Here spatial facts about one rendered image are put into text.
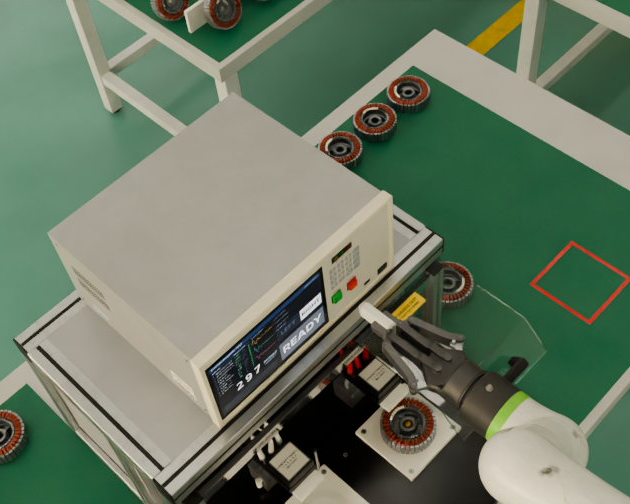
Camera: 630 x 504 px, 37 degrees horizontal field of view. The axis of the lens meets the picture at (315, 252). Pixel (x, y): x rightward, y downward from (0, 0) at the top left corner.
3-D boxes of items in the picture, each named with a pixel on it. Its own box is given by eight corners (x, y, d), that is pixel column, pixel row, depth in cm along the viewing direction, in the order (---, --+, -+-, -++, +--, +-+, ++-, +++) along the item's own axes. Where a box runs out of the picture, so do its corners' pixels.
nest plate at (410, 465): (460, 429, 192) (461, 426, 191) (411, 481, 186) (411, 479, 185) (404, 385, 199) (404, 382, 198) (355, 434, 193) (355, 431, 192)
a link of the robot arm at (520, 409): (573, 494, 146) (612, 437, 142) (545, 514, 135) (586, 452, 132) (500, 437, 152) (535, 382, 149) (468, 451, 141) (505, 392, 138)
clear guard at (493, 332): (546, 351, 174) (550, 334, 170) (463, 442, 165) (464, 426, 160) (411, 256, 189) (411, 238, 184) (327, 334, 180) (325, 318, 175)
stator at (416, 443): (447, 427, 191) (448, 419, 188) (410, 466, 187) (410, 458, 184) (405, 394, 196) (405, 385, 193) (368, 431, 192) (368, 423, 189)
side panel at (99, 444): (166, 504, 190) (127, 434, 164) (155, 514, 189) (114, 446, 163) (81, 418, 203) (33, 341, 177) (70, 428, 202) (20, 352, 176)
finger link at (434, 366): (443, 378, 152) (437, 384, 152) (389, 339, 157) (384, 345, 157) (444, 366, 149) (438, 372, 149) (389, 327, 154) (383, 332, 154)
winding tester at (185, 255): (394, 266, 175) (392, 195, 158) (220, 429, 158) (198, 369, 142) (249, 162, 193) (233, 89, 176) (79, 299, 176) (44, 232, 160)
